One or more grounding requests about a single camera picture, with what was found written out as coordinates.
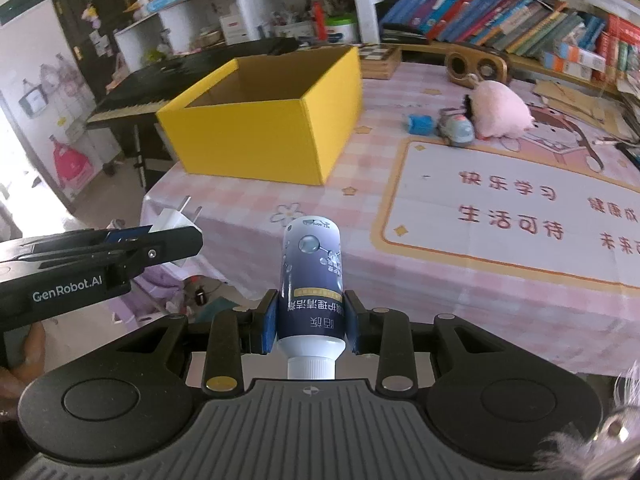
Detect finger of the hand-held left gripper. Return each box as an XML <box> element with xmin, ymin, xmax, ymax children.
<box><xmin>0</xmin><ymin>227</ymin><xmax>153</xmax><ymax>262</ymax></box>
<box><xmin>20</xmin><ymin>226</ymin><xmax>203</xmax><ymax>288</ymax></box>

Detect white tub green lid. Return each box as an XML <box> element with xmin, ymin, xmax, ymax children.
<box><xmin>325</xmin><ymin>16</ymin><xmax>360</xmax><ymax>45</ymax></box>

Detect upright red books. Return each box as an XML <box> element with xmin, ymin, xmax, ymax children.
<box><xmin>597</xmin><ymin>15</ymin><xmax>640</xmax><ymax>76</ymax></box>

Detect pink plush toy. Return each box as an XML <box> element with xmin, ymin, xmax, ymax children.
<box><xmin>462</xmin><ymin>80</ymin><xmax>535</xmax><ymax>140</ymax></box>

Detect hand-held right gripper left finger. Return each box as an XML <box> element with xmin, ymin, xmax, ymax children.
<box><xmin>107</xmin><ymin>287</ymin><xmax>281</xmax><ymax>396</ymax></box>

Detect brown retro radio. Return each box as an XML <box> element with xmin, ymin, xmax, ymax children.
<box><xmin>445</xmin><ymin>42</ymin><xmax>512</xmax><ymax>83</ymax></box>

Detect white pen cup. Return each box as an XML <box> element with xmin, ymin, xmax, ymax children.
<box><xmin>272</xmin><ymin>20</ymin><xmax>316</xmax><ymax>41</ymax></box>

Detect yellow cardboard box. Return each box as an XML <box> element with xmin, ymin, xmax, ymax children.
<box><xmin>156</xmin><ymin>45</ymin><xmax>363</xmax><ymax>186</ymax></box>

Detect white bookshelf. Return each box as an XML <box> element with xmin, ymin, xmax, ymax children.
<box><xmin>115</xmin><ymin>0</ymin><xmax>640</xmax><ymax>61</ymax></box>

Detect grey toy car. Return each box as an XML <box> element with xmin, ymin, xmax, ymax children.
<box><xmin>439</xmin><ymin>108</ymin><xmax>476</xmax><ymax>148</ymax></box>

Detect white box red label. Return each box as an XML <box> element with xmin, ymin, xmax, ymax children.
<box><xmin>220</xmin><ymin>12</ymin><xmax>248</xmax><ymax>43</ymax></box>

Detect pile of papers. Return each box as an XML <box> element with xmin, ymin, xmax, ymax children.
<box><xmin>616</xmin><ymin>60</ymin><xmax>640</xmax><ymax>146</ymax></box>

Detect blue crumpled wrapper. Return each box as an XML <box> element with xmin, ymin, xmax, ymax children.
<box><xmin>406</xmin><ymin>114</ymin><xmax>437</xmax><ymax>135</ymax></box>

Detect row of colourful books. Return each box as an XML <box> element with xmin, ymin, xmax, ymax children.
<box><xmin>380</xmin><ymin>0</ymin><xmax>608</xmax><ymax>58</ymax></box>

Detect black keyboard piano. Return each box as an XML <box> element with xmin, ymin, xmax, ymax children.
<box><xmin>86</xmin><ymin>37</ymin><xmax>298</xmax><ymax>126</ymax></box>

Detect white charger plug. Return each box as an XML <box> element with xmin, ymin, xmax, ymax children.
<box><xmin>149</xmin><ymin>195</ymin><xmax>207</xmax><ymax>269</ymax></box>

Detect pink printed desktop cloth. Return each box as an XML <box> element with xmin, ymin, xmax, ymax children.
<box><xmin>141</xmin><ymin>57</ymin><xmax>640</xmax><ymax>376</ymax></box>

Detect dark blue spray bottle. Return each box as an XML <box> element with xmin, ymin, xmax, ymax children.
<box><xmin>276</xmin><ymin>216</ymin><xmax>346</xmax><ymax>381</ymax></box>

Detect wooden chess board box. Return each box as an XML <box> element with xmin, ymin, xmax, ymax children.
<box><xmin>357</xmin><ymin>43</ymin><xmax>402</xmax><ymax>80</ymax></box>

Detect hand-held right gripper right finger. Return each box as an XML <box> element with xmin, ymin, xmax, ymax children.
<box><xmin>344</xmin><ymin>289</ymin><xmax>506</xmax><ymax>396</ymax></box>

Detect grey fluffy cloth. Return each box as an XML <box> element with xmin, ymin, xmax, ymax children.
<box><xmin>532</xmin><ymin>365</ymin><xmax>640</xmax><ymax>480</ymax></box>

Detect flat brown envelopes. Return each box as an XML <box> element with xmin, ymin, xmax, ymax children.
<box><xmin>532</xmin><ymin>79</ymin><xmax>626</xmax><ymax>138</ymax></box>

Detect orange white medicine box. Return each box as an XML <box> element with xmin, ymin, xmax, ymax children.
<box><xmin>555</xmin><ymin>42</ymin><xmax>608</xmax><ymax>71</ymax></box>
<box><xmin>542</xmin><ymin>52</ymin><xmax>596</xmax><ymax>80</ymax></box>

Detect black keyboard stand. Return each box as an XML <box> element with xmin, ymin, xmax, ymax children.
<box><xmin>131</xmin><ymin>122</ymin><xmax>150</xmax><ymax>193</ymax></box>

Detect person's left hand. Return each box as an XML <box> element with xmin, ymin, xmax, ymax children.
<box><xmin>0</xmin><ymin>321</ymin><xmax>48</xmax><ymax>401</ymax></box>

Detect red bottle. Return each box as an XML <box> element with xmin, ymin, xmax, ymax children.
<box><xmin>311</xmin><ymin>0</ymin><xmax>327</xmax><ymax>41</ymax></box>

